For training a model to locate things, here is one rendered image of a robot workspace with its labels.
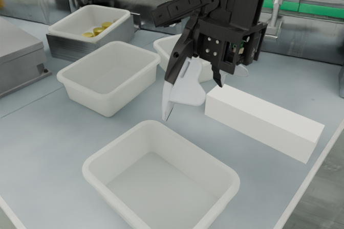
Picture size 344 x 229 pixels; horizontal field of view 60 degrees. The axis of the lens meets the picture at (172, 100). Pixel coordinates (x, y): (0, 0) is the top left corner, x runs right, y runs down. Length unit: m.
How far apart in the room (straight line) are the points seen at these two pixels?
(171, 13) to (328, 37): 0.62
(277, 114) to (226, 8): 0.33
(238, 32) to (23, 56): 0.62
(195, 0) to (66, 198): 0.40
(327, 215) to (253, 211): 0.67
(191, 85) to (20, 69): 0.57
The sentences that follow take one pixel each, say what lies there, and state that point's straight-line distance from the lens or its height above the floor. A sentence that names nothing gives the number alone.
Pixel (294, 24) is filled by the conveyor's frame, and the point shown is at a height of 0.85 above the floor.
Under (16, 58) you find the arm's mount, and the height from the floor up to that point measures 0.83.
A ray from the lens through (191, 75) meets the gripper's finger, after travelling 0.38.
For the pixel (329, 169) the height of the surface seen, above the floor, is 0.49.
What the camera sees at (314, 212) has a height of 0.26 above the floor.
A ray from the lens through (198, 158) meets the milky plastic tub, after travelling 0.53.
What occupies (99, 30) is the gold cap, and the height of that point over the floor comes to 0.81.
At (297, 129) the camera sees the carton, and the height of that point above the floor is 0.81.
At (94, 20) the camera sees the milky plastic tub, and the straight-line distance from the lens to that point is 1.10.
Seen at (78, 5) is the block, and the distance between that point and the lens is 1.10.
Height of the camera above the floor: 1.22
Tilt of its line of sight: 38 degrees down
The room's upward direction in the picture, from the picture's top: straight up
